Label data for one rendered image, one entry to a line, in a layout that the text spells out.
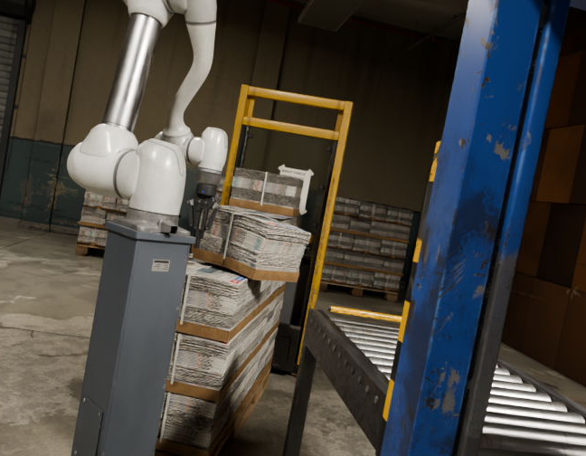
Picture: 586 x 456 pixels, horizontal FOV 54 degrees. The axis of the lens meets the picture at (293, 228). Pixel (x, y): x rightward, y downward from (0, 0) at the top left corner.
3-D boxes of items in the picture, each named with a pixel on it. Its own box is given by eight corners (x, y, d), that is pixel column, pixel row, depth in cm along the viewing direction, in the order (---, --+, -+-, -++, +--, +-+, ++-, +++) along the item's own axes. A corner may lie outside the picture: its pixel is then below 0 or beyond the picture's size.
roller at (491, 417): (398, 420, 123) (402, 397, 123) (592, 442, 131) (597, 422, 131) (406, 430, 118) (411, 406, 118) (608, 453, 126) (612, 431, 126)
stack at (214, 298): (104, 476, 220) (140, 262, 216) (195, 384, 336) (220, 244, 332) (201, 500, 216) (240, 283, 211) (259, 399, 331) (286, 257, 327)
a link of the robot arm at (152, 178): (162, 214, 168) (174, 139, 166) (109, 204, 173) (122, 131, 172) (189, 216, 183) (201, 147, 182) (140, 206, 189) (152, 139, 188)
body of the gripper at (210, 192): (220, 187, 218) (216, 211, 218) (199, 183, 219) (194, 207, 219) (215, 186, 210) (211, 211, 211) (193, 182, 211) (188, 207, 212)
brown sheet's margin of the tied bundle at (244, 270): (225, 267, 234) (228, 257, 233) (270, 270, 257) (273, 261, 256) (253, 280, 224) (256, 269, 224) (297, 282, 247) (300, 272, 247)
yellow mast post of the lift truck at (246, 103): (195, 342, 390) (241, 83, 381) (200, 338, 399) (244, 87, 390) (209, 345, 389) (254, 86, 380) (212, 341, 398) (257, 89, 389)
